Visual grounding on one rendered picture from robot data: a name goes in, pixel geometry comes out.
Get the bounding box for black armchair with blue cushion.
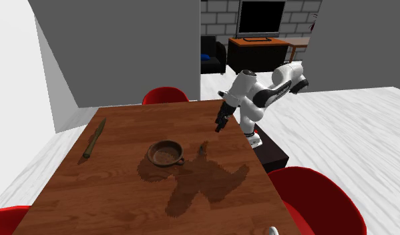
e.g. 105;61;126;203
200;35;228;75

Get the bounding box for dark robot stand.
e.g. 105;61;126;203
251;124;290;174

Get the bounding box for dark cabinet with orange top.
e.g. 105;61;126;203
226;36;291;75

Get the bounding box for red chair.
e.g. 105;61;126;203
266;166;368;235
142;86;190;106
0;205;32;235

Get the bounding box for light wooden side table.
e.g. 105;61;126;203
282;36;311;63

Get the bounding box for black flat screen television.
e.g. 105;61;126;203
234;0;287;43

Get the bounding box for red plant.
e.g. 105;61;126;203
309;13;319;32

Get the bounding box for brown wooden table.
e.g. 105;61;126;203
11;98;302;235

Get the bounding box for olive green stick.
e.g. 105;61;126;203
81;117;108;160

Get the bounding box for brown bowl with handle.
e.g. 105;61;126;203
146;139;186;168

